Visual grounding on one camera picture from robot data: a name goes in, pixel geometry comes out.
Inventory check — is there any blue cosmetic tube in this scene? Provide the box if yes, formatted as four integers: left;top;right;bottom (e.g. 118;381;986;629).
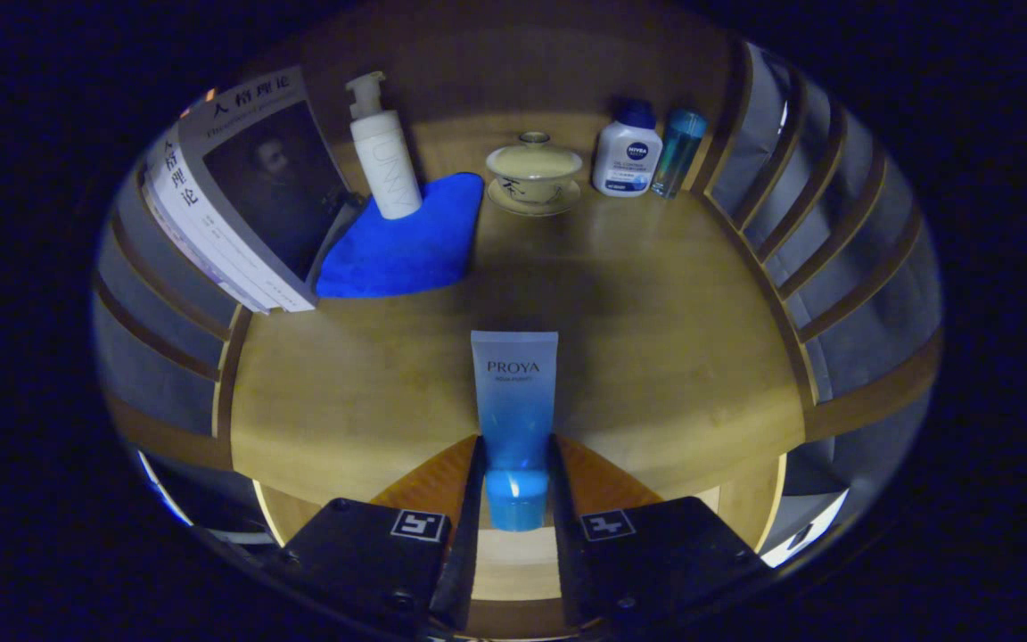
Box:
471;330;560;533

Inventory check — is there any white book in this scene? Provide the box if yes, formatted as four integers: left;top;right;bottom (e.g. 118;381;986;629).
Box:
146;183;272;315

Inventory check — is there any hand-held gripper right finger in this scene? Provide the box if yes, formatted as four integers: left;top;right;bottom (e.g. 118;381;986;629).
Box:
547;434;768;630

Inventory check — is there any lidded tea bowl with saucer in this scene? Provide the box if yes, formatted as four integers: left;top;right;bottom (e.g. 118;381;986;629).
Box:
485;131;584;218

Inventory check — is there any teal bottle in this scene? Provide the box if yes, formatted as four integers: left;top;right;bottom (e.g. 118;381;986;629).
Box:
651;107;709;200

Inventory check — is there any black and white board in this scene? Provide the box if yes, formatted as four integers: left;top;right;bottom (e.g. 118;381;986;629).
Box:
763;490;849;567

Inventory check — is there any white pump bottle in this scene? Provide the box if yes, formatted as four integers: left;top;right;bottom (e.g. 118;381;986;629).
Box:
344;71;423;220

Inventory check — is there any wooden cabinet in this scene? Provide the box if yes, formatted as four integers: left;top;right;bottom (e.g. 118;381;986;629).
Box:
90;0;947;638

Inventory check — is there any wooden countertop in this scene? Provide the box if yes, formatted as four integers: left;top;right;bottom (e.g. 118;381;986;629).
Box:
230;111;807;509

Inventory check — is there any grey portrait cover book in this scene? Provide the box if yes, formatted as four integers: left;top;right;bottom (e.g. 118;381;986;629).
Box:
141;65;365;315

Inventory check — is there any blue cloth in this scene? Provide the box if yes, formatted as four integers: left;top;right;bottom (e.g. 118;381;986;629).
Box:
316;172;486;300

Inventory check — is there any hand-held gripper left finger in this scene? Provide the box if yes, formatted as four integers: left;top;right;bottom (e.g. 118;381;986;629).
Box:
277;434;488;634

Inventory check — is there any white bottle with blue cap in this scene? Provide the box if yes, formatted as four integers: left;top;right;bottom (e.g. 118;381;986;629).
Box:
591;98;664;198

